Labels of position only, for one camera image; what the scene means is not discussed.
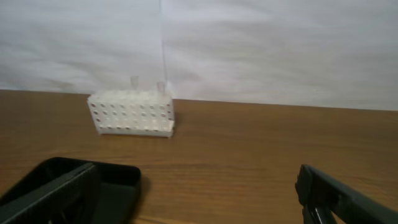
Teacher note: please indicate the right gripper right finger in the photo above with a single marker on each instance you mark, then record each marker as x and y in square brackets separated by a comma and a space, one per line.
[339, 199]

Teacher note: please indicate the white test tube rack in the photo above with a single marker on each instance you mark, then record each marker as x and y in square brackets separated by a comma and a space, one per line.
[130, 115]

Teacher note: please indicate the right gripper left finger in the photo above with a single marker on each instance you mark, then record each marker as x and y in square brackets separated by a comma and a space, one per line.
[53, 199]

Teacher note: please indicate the black tray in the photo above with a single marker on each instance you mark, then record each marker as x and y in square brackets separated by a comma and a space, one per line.
[117, 196]

